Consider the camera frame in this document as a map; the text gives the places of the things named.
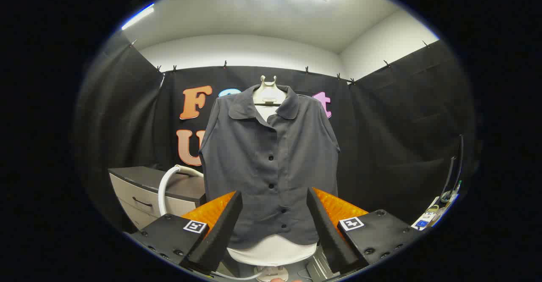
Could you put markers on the white steamer stand base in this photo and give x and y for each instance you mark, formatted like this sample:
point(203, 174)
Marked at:
point(271, 272)

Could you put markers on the grey drawer cabinet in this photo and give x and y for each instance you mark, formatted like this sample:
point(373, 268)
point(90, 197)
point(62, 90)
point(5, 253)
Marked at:
point(178, 186)

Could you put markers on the grey button-up shirt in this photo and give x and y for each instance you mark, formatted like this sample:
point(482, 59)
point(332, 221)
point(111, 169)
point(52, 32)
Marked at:
point(254, 155)

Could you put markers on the row of black clips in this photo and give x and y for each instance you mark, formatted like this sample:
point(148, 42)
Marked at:
point(225, 64)

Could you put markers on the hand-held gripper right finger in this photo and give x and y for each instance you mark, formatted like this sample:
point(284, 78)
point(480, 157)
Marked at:
point(332, 235)

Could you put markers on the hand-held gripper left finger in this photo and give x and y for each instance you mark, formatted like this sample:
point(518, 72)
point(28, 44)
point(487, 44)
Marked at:
point(216, 235)

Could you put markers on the narrow ceiling light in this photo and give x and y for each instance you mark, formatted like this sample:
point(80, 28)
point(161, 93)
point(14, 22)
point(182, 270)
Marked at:
point(137, 17)

